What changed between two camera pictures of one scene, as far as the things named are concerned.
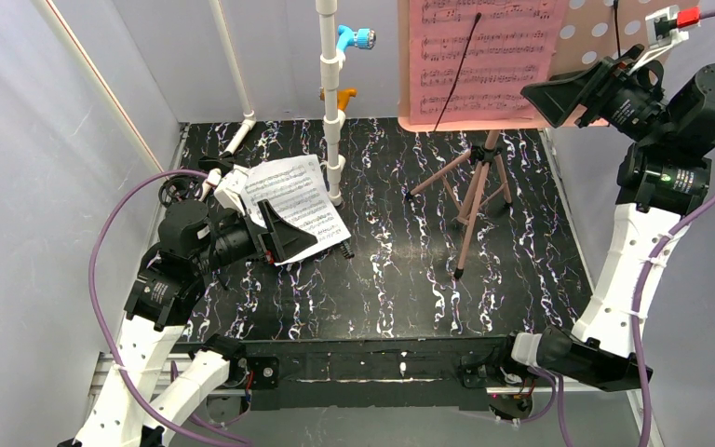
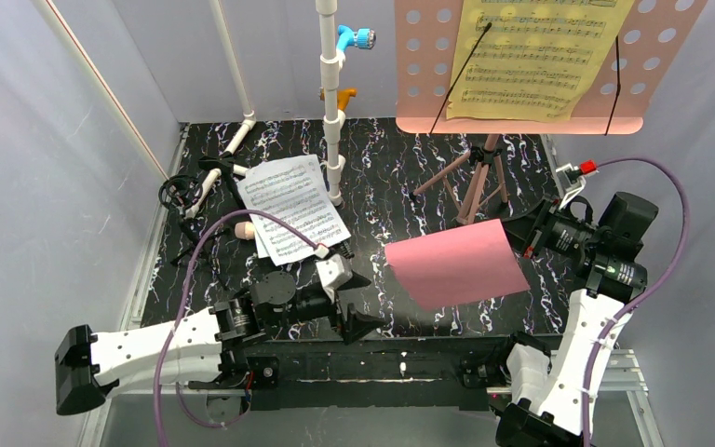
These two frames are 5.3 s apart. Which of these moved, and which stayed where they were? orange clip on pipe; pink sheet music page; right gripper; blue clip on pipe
Moved: pink sheet music page; right gripper
Stayed: orange clip on pipe; blue clip on pipe
